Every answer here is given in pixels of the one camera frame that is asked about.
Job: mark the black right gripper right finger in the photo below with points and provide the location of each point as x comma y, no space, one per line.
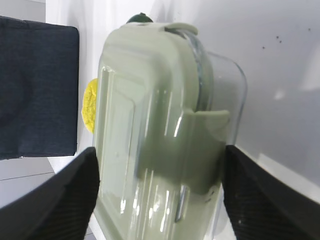
261,207

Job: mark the green cucumber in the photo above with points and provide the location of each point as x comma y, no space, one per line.
140,18

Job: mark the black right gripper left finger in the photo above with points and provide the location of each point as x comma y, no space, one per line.
60,208

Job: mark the dark blue lunch bag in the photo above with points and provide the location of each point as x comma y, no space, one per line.
39,89

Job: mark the glass container green lid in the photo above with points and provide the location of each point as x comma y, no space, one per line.
165,111

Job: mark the yellow toy lemon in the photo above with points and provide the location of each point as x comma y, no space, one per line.
88,110

